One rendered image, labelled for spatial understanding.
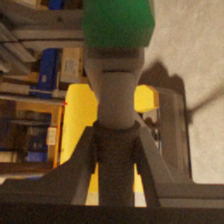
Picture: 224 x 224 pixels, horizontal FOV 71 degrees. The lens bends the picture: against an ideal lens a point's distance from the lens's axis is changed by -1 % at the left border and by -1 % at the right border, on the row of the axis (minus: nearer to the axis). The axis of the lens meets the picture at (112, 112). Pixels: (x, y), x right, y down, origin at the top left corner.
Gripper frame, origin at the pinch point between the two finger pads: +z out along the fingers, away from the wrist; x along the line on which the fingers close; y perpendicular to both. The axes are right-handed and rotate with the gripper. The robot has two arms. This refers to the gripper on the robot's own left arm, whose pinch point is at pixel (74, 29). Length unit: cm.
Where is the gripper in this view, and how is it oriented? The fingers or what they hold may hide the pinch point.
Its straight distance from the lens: 19.7
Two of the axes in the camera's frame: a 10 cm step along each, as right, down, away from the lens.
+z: 10.0, 0.1, -0.3
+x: -0.2, -2.3, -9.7
